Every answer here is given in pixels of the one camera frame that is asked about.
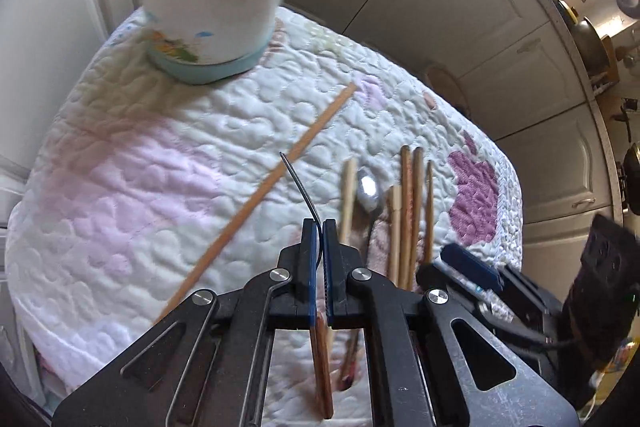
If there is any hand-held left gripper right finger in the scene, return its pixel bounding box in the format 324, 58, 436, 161
322, 218, 581, 427

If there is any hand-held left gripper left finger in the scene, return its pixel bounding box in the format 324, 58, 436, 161
52, 217, 326, 427

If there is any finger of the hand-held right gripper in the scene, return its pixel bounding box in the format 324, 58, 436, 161
440, 243, 505, 290
416, 262, 517, 324

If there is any wooden chopstick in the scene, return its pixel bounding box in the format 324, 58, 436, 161
398, 146, 413, 290
151, 82, 359, 327
387, 185, 402, 285
409, 147, 425, 292
339, 158, 359, 247
423, 160, 435, 265

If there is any wooden handled metal spoon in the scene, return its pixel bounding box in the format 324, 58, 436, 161
339, 166, 385, 392

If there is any wooden handled metal fork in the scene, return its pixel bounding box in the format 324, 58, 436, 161
279, 152, 335, 420

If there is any dark pot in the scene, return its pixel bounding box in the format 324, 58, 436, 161
617, 141, 640, 210

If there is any white pink quilted blanket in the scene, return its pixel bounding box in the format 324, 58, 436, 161
5, 4, 523, 427

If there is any metal wok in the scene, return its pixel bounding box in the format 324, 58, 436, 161
571, 18, 615, 82

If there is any white kitchen base cabinet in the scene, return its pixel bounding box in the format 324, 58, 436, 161
285, 0, 618, 288

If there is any white tall cabinet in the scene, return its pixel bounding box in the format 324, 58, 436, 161
0, 0, 146, 228

